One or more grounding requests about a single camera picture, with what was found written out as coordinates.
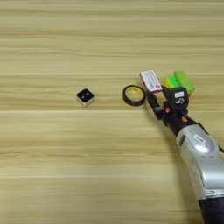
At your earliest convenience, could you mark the white and red small box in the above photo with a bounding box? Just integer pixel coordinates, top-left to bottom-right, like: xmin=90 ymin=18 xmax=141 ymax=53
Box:
xmin=140 ymin=69 xmax=163 ymax=93

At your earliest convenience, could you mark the black tape roll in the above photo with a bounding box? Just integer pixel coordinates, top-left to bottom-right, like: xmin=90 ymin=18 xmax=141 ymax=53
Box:
xmin=122 ymin=84 xmax=147 ymax=107

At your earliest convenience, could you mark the small black and white cube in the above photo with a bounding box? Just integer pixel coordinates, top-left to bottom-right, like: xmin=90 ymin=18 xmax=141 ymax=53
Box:
xmin=76 ymin=87 xmax=95 ymax=107

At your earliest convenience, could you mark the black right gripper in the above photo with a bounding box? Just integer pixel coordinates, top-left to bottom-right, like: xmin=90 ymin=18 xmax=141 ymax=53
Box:
xmin=146 ymin=85 xmax=196 ymax=137

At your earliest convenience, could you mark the colourful puzzle cube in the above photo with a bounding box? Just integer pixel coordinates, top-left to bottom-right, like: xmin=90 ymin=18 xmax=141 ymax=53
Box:
xmin=162 ymin=73 xmax=196 ymax=97

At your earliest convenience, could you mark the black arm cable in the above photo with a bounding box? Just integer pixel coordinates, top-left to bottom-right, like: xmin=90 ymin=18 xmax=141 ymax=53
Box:
xmin=200 ymin=123 xmax=224 ymax=154

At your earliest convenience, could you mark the black box with white label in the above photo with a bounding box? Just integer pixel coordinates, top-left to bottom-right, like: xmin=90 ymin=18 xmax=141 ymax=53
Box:
xmin=169 ymin=87 xmax=190 ymax=112

